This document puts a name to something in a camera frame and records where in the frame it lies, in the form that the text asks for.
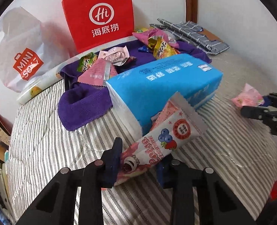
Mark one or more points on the small light pink packet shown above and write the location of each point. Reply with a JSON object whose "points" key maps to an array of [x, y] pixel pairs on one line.
{"points": [[248, 97]]}

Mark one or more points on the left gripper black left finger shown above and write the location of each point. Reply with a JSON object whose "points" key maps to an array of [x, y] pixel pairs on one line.
{"points": [[56, 202]]}

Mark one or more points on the red paper shopping bag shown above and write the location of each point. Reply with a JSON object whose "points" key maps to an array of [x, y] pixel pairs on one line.
{"points": [[95, 22]]}

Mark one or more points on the yellow chips bag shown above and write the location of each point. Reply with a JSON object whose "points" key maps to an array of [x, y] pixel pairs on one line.
{"points": [[141, 30]]}

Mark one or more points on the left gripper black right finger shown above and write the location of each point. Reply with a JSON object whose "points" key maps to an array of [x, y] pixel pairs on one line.
{"points": [[217, 204]]}

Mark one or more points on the blue snack packet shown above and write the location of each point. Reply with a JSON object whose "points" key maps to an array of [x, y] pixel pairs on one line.
{"points": [[144, 49]]}

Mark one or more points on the yellow orange snack packet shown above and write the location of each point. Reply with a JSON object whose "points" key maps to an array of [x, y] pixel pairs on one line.
{"points": [[160, 48]]}

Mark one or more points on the grey checked folded cloth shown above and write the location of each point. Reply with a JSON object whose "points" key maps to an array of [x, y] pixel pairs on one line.
{"points": [[194, 34]]}

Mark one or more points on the blue tissue pack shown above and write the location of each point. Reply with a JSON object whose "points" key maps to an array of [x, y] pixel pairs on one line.
{"points": [[139, 94]]}

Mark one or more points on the green snack packet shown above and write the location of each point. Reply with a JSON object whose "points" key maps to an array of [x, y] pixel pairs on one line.
{"points": [[86, 62]]}

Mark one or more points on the purple towel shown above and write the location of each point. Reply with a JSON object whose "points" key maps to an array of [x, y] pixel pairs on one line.
{"points": [[83, 103]]}

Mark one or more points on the pink packet with clear window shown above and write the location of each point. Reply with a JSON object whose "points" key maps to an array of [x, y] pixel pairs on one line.
{"points": [[97, 75]]}

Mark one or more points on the brown wooden door frame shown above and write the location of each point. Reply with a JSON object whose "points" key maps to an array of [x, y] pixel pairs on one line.
{"points": [[191, 10]]}

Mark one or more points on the magenta snack bag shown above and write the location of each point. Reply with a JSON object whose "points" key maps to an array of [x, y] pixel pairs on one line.
{"points": [[155, 33]]}

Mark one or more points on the white pink berry snack bar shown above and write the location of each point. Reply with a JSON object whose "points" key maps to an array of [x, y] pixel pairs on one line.
{"points": [[177, 124]]}

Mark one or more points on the white Miniso plastic bag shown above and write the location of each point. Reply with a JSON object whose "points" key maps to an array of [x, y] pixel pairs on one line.
{"points": [[29, 48]]}

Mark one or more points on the decorated book box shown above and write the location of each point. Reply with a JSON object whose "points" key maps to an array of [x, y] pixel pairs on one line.
{"points": [[5, 132]]}

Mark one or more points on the rolled fruit-print white mat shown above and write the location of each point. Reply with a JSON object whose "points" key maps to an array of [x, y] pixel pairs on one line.
{"points": [[45, 81]]}

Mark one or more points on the striped mattress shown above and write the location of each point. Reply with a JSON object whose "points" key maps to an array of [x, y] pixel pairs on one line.
{"points": [[242, 151]]}

